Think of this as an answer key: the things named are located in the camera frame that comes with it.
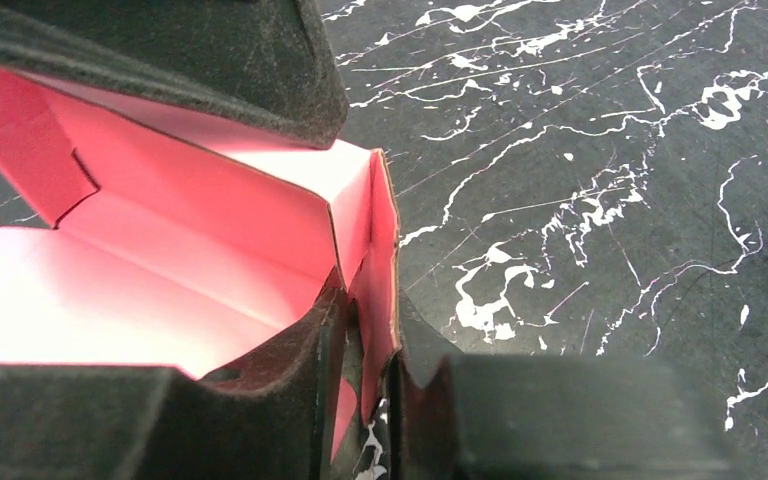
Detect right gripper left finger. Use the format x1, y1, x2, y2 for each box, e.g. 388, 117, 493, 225
0, 288, 351, 479

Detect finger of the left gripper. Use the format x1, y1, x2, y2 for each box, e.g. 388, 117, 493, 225
0, 1, 348, 148

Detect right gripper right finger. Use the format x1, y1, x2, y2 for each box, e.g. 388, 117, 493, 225
387, 293, 736, 479

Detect pink paper box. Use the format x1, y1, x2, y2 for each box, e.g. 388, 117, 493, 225
0, 67, 398, 460

